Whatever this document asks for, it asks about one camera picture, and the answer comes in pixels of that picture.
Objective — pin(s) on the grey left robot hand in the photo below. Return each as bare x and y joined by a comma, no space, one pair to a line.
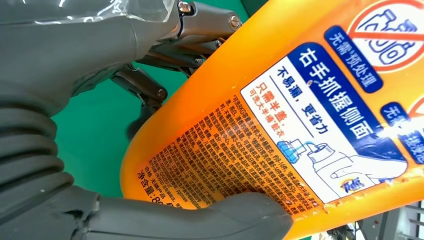
66,49

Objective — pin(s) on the orange detergent bottle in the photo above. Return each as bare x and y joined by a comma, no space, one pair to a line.
281,99

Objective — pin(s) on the clear plastic film on hand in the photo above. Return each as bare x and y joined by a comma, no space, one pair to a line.
99,10

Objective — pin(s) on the ribbed grey left arm sleeve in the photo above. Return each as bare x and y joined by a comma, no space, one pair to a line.
26,152

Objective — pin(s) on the grey metal frame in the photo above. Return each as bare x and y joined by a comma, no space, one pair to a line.
391,222

